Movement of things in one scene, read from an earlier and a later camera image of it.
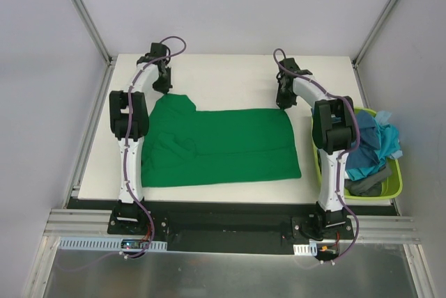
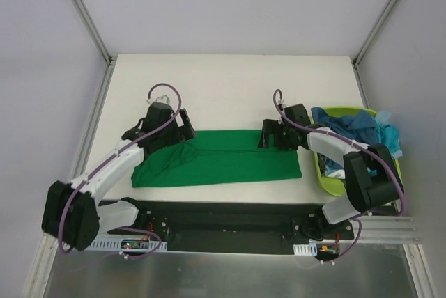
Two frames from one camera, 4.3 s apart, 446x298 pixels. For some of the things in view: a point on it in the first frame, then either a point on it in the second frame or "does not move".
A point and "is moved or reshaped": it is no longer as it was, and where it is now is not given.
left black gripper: (162, 80) to (162, 136)
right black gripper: (284, 92) to (273, 134)
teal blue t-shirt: (389, 145) does not move
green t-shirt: (182, 147) is moved or reshaped
